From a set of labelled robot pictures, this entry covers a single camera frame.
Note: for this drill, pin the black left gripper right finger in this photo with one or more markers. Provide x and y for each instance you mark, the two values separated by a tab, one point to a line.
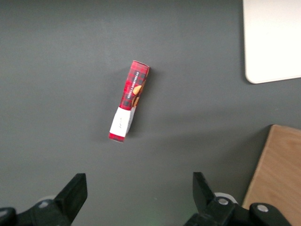
204	202

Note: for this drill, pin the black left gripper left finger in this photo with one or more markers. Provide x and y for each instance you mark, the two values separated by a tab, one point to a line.
68	200

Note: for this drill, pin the red tartan shortbread cookie box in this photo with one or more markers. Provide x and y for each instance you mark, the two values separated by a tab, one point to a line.
131	94

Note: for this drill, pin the light wooden board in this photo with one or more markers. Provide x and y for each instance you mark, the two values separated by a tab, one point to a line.
279	169

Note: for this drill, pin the white plastic tray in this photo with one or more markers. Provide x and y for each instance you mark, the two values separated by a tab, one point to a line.
270	40

